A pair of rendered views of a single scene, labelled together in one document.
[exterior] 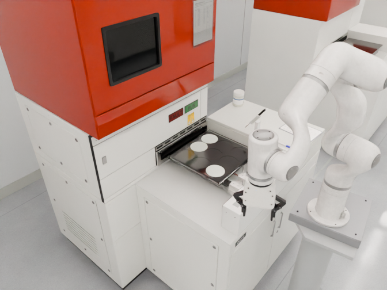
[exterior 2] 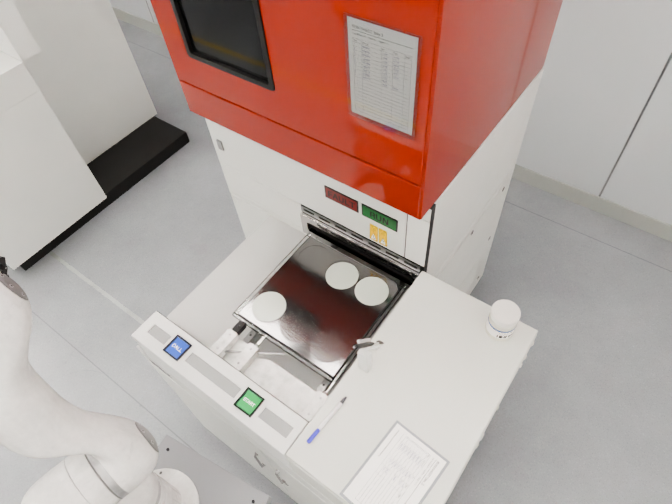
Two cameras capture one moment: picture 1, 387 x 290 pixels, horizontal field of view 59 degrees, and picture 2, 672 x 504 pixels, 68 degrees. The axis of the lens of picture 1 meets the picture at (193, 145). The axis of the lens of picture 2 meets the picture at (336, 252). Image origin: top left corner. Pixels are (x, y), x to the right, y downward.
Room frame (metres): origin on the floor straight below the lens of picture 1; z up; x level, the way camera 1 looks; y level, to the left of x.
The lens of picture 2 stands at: (1.62, -0.89, 2.16)
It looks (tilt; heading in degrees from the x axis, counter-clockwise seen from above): 53 degrees down; 91
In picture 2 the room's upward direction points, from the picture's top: 6 degrees counter-clockwise
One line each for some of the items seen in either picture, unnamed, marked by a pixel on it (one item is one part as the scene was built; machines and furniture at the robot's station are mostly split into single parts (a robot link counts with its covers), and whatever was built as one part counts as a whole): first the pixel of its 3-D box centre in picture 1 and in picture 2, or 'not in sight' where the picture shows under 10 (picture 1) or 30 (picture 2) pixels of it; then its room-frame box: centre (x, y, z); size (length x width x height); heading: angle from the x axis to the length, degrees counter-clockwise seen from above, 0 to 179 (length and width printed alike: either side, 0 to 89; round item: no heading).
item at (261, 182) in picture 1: (260, 174); not in sight; (0.81, -0.21, 1.37); 0.09 x 0.08 x 0.03; 74
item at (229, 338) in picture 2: (237, 187); (224, 343); (1.27, -0.22, 0.89); 0.08 x 0.03 x 0.03; 50
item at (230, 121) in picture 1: (263, 132); (417, 399); (1.78, -0.43, 0.89); 0.62 x 0.35 x 0.14; 50
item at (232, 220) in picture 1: (262, 189); (220, 385); (1.27, -0.34, 0.89); 0.55 x 0.09 x 0.14; 140
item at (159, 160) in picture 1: (183, 141); (357, 250); (1.68, 0.06, 0.89); 0.44 x 0.02 x 0.10; 140
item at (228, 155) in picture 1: (212, 153); (320, 299); (1.55, -0.11, 0.90); 0.34 x 0.34 x 0.01; 50
